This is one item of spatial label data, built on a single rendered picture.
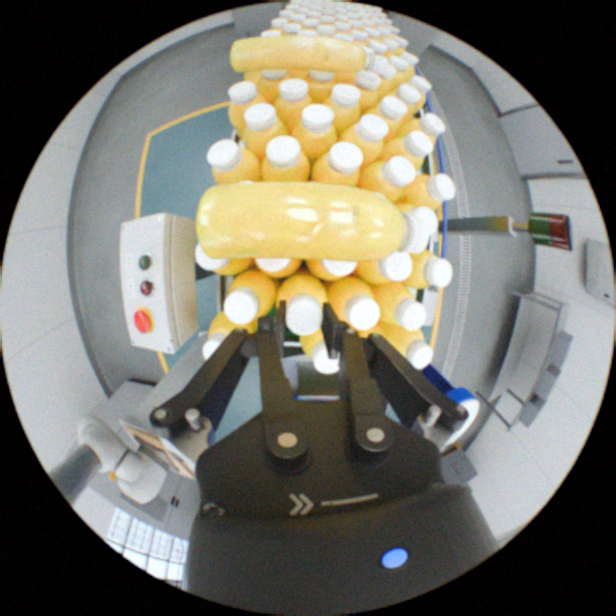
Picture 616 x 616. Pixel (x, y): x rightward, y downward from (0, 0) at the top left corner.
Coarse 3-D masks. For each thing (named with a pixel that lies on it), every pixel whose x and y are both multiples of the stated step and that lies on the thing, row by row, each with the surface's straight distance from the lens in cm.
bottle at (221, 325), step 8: (224, 312) 32; (216, 320) 30; (224, 320) 30; (256, 320) 36; (216, 328) 29; (224, 328) 29; (232, 328) 29; (248, 328) 31; (256, 328) 36; (208, 336) 30; (224, 336) 28
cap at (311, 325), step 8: (296, 304) 20; (304, 304) 20; (312, 304) 20; (288, 312) 20; (296, 312) 20; (304, 312) 20; (312, 312) 20; (320, 312) 21; (288, 320) 21; (296, 320) 21; (304, 320) 21; (312, 320) 21; (320, 320) 21; (296, 328) 21; (304, 328) 21; (312, 328) 21
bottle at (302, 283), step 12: (288, 276) 30; (300, 276) 26; (312, 276) 28; (288, 288) 24; (300, 288) 23; (312, 288) 24; (324, 288) 26; (276, 300) 26; (288, 300) 23; (324, 300) 24
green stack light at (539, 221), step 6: (534, 216) 45; (540, 216) 44; (546, 216) 44; (534, 222) 44; (540, 222) 44; (546, 222) 43; (534, 228) 44; (540, 228) 43; (546, 228) 43; (534, 234) 44; (540, 234) 44; (546, 234) 43; (534, 240) 45; (540, 240) 44; (546, 240) 44; (546, 246) 46; (552, 246) 45
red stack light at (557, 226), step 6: (552, 216) 44; (558, 216) 44; (564, 216) 44; (552, 222) 43; (558, 222) 43; (564, 222) 43; (552, 228) 43; (558, 228) 42; (564, 228) 42; (552, 234) 43; (558, 234) 42; (564, 234) 42; (552, 240) 43; (558, 240) 43; (564, 240) 42; (558, 246) 44; (564, 246) 43
